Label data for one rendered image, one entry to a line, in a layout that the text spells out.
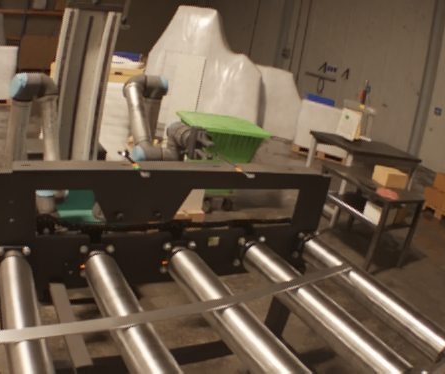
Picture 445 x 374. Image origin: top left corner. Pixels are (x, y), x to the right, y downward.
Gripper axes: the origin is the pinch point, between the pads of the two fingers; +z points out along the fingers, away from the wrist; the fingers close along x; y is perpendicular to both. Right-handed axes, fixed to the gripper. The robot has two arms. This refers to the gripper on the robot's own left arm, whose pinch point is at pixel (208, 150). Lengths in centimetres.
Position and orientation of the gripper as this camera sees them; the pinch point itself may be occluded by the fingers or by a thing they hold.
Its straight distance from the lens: 160.1
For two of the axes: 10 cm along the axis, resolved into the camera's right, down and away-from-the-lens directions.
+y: -8.6, 0.1, -5.0
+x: 1.8, -9.2, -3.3
